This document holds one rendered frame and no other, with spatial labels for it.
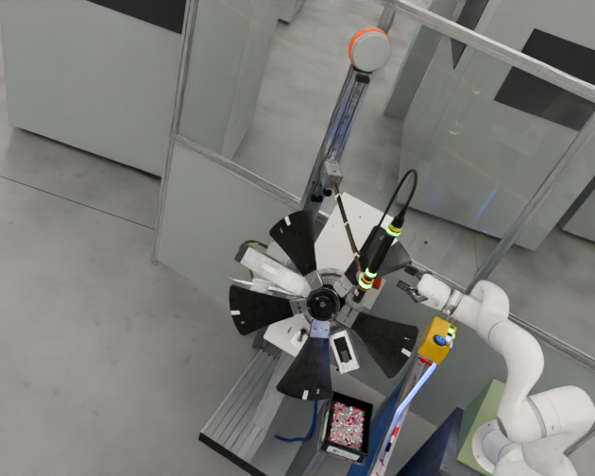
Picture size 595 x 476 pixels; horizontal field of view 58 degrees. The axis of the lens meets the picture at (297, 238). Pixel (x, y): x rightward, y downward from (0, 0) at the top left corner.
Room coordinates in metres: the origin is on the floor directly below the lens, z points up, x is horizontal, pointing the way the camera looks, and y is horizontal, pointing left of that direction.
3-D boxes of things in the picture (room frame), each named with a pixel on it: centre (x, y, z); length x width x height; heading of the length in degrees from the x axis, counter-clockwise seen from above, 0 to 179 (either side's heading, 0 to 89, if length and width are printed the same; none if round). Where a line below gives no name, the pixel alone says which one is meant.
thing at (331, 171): (1.95, -0.04, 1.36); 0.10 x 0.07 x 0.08; 22
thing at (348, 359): (1.39, -0.33, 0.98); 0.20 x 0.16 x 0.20; 167
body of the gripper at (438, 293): (1.33, -0.48, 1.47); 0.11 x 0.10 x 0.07; 77
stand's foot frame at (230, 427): (1.60, -0.19, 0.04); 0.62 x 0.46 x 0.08; 167
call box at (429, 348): (1.58, -0.69, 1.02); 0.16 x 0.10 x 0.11; 167
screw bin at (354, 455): (1.16, -0.43, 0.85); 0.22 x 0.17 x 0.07; 3
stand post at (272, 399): (1.50, -0.16, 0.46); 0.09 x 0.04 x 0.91; 77
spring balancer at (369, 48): (2.04, 0.00, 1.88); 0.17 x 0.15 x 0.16; 77
